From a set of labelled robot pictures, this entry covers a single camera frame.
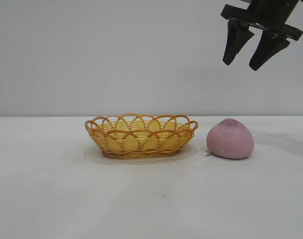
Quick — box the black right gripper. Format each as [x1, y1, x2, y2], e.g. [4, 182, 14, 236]
[220, 0, 303, 72]

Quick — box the pink peach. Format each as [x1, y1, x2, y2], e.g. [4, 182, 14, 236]
[206, 118, 255, 159]

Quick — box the yellow woven plastic basket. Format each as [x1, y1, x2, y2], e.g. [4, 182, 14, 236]
[85, 114, 199, 160]

